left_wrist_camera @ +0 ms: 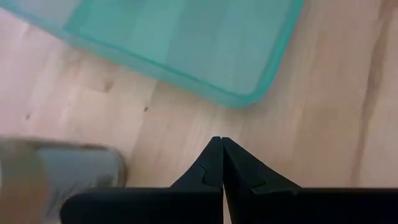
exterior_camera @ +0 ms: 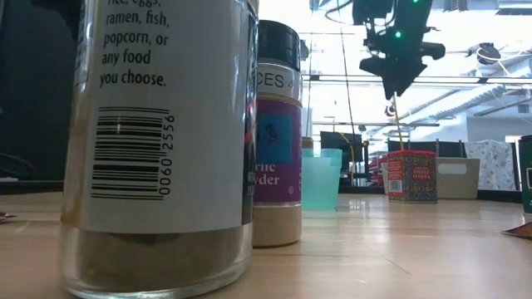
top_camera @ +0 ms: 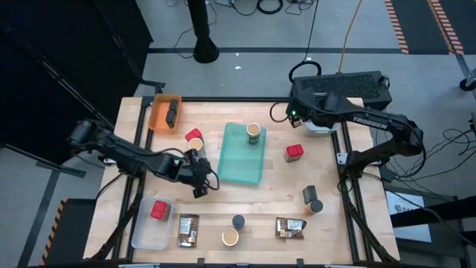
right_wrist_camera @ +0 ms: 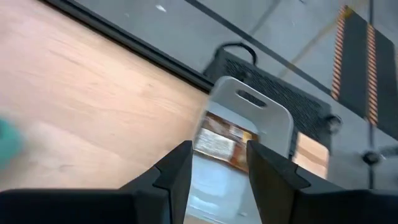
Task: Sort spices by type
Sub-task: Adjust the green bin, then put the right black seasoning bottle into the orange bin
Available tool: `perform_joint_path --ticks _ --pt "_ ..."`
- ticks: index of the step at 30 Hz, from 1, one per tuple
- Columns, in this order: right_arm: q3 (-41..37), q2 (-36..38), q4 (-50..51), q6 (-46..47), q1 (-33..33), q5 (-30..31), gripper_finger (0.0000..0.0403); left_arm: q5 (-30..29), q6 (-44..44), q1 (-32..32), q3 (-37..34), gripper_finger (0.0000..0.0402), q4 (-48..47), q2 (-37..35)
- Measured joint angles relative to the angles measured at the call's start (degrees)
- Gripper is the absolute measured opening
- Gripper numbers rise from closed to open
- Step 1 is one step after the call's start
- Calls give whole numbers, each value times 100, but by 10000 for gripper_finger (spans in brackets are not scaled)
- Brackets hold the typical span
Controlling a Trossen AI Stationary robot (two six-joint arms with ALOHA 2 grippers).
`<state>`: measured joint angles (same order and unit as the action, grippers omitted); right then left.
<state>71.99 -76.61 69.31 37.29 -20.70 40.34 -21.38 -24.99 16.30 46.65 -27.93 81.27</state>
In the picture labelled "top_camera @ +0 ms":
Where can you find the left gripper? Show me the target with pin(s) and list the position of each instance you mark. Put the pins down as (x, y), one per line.
(193, 171)

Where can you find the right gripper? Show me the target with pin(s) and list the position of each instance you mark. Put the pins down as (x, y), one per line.
(312, 109)

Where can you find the tan lid glass spice jar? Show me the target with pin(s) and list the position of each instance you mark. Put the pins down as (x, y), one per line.
(195, 143)
(254, 129)

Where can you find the red lid spice tin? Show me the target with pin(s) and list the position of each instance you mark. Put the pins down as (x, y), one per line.
(193, 134)
(294, 150)
(159, 209)

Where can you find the teal plastic bin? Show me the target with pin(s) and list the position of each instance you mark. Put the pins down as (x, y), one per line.
(240, 164)

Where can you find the black pepper tin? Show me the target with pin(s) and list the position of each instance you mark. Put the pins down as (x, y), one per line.
(309, 193)
(173, 105)
(171, 119)

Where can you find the brown spice packet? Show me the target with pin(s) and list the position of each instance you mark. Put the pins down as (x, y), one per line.
(187, 231)
(290, 228)

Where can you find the garlic powder bottle black cap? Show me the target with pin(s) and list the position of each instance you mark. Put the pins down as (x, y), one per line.
(238, 220)

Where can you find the paper cup front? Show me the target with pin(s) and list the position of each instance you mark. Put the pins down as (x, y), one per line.
(230, 237)

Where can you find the orange spice bottle black cap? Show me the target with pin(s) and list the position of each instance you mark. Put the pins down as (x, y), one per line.
(315, 205)

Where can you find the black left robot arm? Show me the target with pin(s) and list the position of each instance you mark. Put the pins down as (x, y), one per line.
(126, 156)

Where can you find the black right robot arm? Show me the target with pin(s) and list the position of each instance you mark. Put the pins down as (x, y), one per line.
(372, 123)

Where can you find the black computer case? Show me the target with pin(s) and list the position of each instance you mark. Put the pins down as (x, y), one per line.
(353, 83)

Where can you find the orange plastic bin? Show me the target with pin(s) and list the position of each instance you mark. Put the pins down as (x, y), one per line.
(158, 119)

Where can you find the clear plastic bin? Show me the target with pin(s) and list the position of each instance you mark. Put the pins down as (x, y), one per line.
(145, 234)

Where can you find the black power adapter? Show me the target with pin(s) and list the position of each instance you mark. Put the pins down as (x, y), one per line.
(388, 173)

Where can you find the black floor stand pole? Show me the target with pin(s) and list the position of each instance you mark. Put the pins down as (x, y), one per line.
(202, 37)

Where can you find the white printed sign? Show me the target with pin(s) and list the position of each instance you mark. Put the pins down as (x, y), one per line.
(403, 208)

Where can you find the black platform hazard stripes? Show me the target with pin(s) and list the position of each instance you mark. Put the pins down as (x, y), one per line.
(72, 231)

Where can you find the black mat orange stripes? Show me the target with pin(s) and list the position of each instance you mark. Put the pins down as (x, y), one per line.
(420, 26)

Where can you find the black partition foot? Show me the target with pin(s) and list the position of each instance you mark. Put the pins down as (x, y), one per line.
(56, 166)

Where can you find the black caster wheel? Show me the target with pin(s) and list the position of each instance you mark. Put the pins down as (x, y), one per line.
(466, 85)

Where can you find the black metal beam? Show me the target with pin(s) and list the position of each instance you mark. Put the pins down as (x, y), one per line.
(439, 212)

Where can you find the black partition curtain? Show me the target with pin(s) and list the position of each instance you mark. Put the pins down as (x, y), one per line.
(56, 56)

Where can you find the black table frame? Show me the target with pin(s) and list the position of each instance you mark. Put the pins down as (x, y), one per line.
(241, 99)

